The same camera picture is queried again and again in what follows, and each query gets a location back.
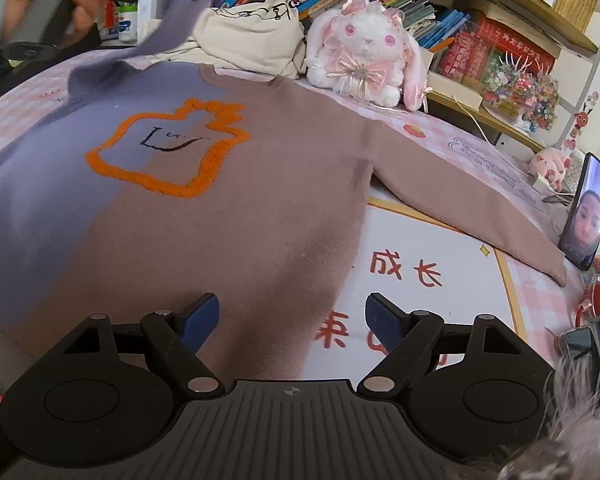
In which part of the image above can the purple and brown sweater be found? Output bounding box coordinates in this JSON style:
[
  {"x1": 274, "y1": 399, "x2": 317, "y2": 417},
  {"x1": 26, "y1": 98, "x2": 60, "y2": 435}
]
[{"x1": 0, "y1": 0, "x2": 569, "y2": 386}]

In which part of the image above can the white cable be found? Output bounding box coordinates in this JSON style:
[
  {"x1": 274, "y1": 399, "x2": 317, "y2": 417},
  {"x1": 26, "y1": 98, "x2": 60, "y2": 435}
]
[{"x1": 450, "y1": 94, "x2": 502, "y2": 147}]

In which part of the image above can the pink checked printed blanket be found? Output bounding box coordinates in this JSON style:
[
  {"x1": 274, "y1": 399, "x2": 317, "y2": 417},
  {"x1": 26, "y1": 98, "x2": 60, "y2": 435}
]
[{"x1": 0, "y1": 45, "x2": 600, "y2": 403}]

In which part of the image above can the cartoon wall sticker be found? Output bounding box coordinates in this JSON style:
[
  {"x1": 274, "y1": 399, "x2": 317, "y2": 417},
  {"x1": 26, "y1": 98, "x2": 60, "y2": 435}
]
[{"x1": 572, "y1": 91, "x2": 600, "y2": 152}]

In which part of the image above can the white pink bunny plush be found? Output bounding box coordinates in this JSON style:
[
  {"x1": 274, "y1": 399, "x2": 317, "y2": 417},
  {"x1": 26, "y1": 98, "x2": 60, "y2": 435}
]
[{"x1": 304, "y1": 0, "x2": 434, "y2": 112}]

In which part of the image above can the small pink plush toy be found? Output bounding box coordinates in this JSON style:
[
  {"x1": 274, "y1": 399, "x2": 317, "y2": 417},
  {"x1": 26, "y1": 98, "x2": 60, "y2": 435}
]
[{"x1": 529, "y1": 147, "x2": 574, "y2": 192}]

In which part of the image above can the colourful flower ornament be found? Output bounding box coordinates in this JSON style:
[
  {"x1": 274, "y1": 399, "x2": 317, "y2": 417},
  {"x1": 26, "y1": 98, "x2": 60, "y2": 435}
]
[{"x1": 481, "y1": 52, "x2": 562, "y2": 134}]

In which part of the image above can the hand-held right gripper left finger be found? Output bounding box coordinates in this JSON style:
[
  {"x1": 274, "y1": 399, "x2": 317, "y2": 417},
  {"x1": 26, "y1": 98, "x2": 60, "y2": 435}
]
[{"x1": 61, "y1": 293, "x2": 227, "y2": 402}]

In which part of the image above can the cream drawstring cloth bag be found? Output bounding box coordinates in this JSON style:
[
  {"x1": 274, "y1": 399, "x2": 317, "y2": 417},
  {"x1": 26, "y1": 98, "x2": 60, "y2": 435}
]
[{"x1": 177, "y1": 0, "x2": 309, "y2": 81}]

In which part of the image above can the person's fluffy grey sleeve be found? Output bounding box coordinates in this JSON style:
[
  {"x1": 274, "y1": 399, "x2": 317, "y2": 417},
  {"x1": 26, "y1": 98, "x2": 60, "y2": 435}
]
[{"x1": 497, "y1": 354, "x2": 600, "y2": 480}]

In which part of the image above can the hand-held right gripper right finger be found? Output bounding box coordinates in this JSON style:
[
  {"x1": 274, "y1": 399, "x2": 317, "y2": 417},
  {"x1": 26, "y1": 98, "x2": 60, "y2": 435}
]
[{"x1": 356, "y1": 292, "x2": 532, "y2": 397}]

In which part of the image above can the white flat box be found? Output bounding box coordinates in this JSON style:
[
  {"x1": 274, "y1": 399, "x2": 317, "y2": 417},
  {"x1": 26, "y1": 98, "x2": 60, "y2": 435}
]
[{"x1": 426, "y1": 70, "x2": 484, "y2": 111}]

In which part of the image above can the red round gadget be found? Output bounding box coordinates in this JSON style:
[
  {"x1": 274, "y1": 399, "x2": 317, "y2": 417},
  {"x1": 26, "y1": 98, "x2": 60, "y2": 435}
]
[{"x1": 574, "y1": 279, "x2": 600, "y2": 332}]

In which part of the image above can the dark smartphone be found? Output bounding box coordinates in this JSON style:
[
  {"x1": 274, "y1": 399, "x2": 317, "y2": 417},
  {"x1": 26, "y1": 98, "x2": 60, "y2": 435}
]
[{"x1": 561, "y1": 326, "x2": 600, "y2": 367}]

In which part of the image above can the wooden bookshelf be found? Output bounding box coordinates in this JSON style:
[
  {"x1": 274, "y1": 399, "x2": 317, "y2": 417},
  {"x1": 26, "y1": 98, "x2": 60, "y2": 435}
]
[{"x1": 395, "y1": 0, "x2": 600, "y2": 155}]

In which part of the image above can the black smartphone showing face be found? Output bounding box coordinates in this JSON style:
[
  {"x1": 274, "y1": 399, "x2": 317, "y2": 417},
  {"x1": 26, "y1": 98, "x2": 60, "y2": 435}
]
[{"x1": 558, "y1": 152, "x2": 600, "y2": 272}]

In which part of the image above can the blue white container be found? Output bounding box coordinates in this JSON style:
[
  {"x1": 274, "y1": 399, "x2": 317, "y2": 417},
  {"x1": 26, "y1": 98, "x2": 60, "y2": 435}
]
[{"x1": 114, "y1": 2, "x2": 142, "y2": 44}]

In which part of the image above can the red patterned box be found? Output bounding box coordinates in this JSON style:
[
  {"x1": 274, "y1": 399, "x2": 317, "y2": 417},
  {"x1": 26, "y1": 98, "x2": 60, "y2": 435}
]
[{"x1": 437, "y1": 14, "x2": 557, "y2": 87}]

